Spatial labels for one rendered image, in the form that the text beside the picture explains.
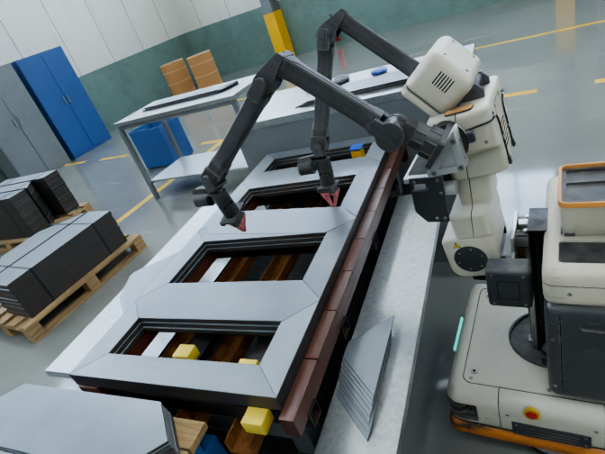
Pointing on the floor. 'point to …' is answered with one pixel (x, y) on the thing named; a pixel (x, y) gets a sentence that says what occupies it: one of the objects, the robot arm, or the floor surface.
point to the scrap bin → (159, 143)
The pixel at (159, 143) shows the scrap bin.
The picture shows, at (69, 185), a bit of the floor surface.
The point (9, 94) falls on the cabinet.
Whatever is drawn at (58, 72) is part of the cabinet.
